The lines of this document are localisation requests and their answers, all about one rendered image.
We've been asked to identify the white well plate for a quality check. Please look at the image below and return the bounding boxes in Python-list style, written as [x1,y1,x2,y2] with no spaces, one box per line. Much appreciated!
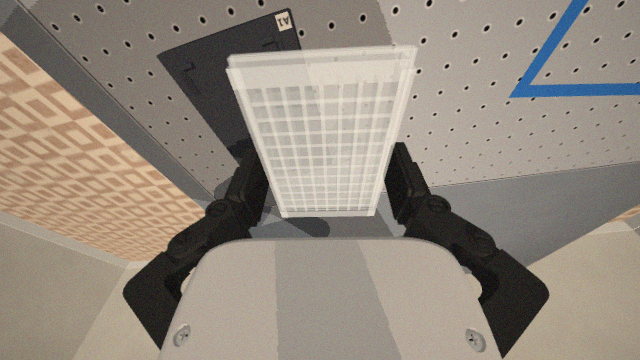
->
[226,44,418,217]

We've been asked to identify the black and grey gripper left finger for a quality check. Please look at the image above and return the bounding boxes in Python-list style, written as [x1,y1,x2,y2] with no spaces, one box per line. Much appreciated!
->
[123,147,269,350]

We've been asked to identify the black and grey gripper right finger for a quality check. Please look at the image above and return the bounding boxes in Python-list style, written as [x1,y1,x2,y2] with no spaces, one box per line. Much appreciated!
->
[384,142,549,360]

